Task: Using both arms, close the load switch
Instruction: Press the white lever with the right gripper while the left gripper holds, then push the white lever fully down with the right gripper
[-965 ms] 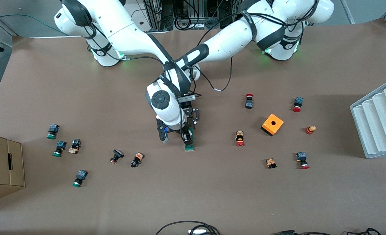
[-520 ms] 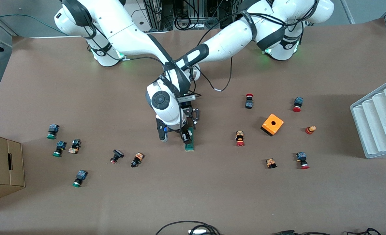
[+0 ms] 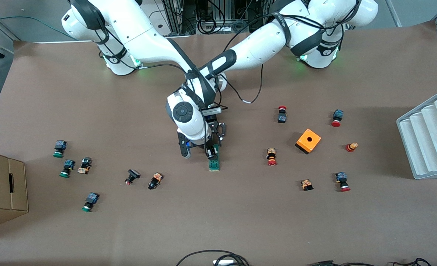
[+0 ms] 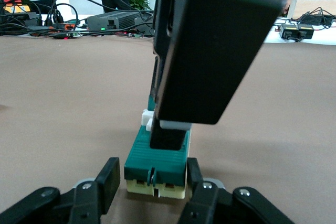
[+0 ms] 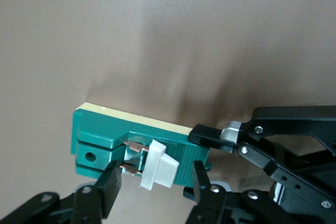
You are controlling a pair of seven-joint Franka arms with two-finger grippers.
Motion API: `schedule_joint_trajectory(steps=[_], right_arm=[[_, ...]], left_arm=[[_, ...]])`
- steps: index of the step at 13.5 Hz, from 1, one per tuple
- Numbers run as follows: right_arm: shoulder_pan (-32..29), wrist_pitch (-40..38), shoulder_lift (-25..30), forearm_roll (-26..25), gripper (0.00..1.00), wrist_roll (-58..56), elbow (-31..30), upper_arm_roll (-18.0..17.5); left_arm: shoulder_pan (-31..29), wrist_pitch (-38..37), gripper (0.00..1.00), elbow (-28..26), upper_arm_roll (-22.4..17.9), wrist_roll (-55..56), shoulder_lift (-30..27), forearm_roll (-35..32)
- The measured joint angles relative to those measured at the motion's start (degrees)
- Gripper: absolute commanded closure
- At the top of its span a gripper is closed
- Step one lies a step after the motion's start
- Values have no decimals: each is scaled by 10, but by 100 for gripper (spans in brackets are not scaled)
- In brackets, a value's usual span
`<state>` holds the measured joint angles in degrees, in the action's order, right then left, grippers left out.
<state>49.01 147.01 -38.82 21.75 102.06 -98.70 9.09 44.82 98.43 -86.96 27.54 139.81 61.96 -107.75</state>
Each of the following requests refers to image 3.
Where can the green mushroom push button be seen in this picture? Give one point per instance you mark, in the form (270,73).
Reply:
(92,198)
(69,164)
(60,145)

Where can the aluminium frame rack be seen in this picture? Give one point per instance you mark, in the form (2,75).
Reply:
(174,14)

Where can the red emergency stop orange block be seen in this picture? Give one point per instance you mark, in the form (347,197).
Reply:
(271,153)

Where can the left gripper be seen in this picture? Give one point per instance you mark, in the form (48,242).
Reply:
(213,117)

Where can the white panel with hole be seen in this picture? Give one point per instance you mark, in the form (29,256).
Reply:
(155,14)

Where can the small white flat device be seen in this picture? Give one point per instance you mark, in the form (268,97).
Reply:
(224,262)

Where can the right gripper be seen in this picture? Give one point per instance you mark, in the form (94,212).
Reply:
(213,140)

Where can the red mushroom button blue block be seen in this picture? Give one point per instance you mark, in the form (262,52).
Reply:
(341,177)
(338,114)

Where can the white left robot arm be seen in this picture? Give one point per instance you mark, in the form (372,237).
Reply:
(262,40)

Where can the brown paper table cover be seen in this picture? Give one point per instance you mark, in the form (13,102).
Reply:
(218,221)

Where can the white ridged tray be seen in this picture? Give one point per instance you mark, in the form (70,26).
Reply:
(425,147)

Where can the red yellow emergency button head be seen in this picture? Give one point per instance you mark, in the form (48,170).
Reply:
(351,147)

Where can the small green circuit board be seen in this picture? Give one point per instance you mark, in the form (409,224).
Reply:
(322,263)

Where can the orange black contact block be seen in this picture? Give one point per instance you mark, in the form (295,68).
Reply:
(306,184)

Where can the red button black contact block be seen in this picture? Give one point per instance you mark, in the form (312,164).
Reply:
(282,118)

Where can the black square pushbutton red terminals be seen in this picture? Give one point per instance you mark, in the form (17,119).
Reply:
(133,173)

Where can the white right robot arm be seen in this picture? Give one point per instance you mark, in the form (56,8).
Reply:
(137,33)

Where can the brown cardboard box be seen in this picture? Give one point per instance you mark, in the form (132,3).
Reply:
(0,184)

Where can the orange button enclosure box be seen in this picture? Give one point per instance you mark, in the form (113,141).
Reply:
(303,143)

